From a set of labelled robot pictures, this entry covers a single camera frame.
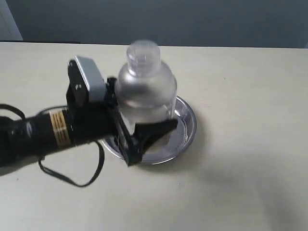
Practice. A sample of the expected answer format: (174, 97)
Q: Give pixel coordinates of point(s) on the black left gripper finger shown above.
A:
(110, 97)

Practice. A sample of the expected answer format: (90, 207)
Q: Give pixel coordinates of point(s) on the clear plastic shaker bottle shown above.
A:
(146, 88)

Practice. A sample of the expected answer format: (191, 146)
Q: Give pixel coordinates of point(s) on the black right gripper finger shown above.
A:
(146, 135)

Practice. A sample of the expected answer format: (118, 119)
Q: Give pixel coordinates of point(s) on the round stainless steel plate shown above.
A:
(173, 144)

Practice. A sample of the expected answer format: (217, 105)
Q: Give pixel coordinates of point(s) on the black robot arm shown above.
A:
(38, 135)

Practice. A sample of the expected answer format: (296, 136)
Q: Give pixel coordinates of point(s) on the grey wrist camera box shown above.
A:
(92, 78)

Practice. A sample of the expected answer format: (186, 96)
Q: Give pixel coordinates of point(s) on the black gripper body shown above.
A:
(95, 121)

